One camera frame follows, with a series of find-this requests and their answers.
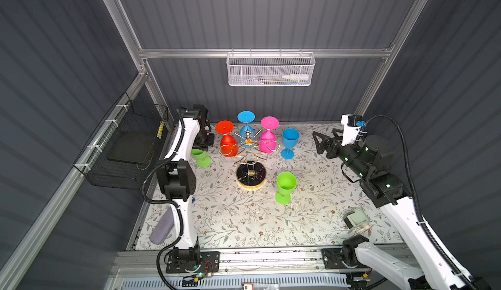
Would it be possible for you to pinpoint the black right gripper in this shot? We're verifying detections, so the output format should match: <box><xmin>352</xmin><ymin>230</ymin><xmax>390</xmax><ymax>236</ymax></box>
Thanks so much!
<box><xmin>312</xmin><ymin>126</ymin><xmax>367</xmax><ymax>181</ymax></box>

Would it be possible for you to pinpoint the green wine glass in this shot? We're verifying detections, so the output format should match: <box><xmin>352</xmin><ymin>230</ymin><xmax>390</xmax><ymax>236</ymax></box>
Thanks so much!
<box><xmin>190</xmin><ymin>149</ymin><xmax>212</xmax><ymax>168</ymax></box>
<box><xmin>275</xmin><ymin>172</ymin><xmax>297</xmax><ymax>205</ymax></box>

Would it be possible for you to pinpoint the red wine glass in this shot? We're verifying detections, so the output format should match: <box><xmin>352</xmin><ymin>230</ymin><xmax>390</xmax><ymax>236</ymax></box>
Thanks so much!
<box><xmin>215</xmin><ymin>120</ymin><xmax>239</xmax><ymax>158</ymax></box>

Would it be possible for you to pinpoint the blue wine glass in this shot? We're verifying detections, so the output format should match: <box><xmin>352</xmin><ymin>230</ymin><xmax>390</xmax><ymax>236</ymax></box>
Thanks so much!
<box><xmin>237</xmin><ymin>111</ymin><xmax>256</xmax><ymax>142</ymax></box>
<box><xmin>281</xmin><ymin>128</ymin><xmax>300</xmax><ymax>160</ymax></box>

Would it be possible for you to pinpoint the pink wine glass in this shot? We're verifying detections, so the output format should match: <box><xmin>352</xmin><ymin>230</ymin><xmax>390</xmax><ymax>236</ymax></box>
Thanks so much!
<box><xmin>259</xmin><ymin>116</ymin><xmax>279</xmax><ymax>154</ymax></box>

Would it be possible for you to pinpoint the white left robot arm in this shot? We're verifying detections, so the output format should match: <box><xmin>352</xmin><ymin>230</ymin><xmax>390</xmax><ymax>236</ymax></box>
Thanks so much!
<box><xmin>140</xmin><ymin>104</ymin><xmax>209</xmax><ymax>289</ymax></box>

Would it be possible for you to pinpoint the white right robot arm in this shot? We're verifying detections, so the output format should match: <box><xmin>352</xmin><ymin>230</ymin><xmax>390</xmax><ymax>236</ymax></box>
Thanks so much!
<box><xmin>313</xmin><ymin>115</ymin><xmax>490</xmax><ymax>289</ymax></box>

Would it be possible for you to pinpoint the blue wine glass on rack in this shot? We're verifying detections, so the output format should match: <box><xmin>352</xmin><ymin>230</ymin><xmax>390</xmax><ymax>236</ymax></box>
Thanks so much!
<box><xmin>237</xmin><ymin>111</ymin><xmax>256</xmax><ymax>142</ymax></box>

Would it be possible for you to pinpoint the gold wine glass rack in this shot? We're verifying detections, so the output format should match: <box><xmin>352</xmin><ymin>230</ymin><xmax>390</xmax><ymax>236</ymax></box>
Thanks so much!
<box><xmin>234</xmin><ymin>132</ymin><xmax>267</xmax><ymax>191</ymax></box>

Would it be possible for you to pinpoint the small white scale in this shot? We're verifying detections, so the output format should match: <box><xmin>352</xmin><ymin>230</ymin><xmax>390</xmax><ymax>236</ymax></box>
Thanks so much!
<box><xmin>343</xmin><ymin>207</ymin><xmax>371</xmax><ymax>235</ymax></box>

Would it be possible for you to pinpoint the white marker in basket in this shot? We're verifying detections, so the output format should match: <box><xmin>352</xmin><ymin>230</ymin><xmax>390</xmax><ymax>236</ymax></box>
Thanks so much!
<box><xmin>281</xmin><ymin>74</ymin><xmax>310</xmax><ymax>83</ymax></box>

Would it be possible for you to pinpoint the white mesh basket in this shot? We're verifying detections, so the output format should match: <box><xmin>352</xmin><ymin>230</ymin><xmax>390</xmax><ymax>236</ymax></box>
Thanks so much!
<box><xmin>226</xmin><ymin>52</ymin><xmax>316</xmax><ymax>87</ymax></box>

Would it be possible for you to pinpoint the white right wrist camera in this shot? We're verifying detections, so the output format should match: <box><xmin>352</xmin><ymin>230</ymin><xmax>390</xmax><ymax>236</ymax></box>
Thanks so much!
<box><xmin>341</xmin><ymin>115</ymin><xmax>367</xmax><ymax>146</ymax></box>

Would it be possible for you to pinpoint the black wire basket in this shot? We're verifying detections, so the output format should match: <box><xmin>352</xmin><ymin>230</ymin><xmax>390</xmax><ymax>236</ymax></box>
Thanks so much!
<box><xmin>74</xmin><ymin>95</ymin><xmax>169</xmax><ymax>190</ymax></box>

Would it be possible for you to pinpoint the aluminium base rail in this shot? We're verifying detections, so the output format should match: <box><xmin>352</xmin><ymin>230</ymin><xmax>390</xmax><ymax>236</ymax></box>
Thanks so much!
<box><xmin>103</xmin><ymin>244</ymin><xmax>416</xmax><ymax>290</ymax></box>

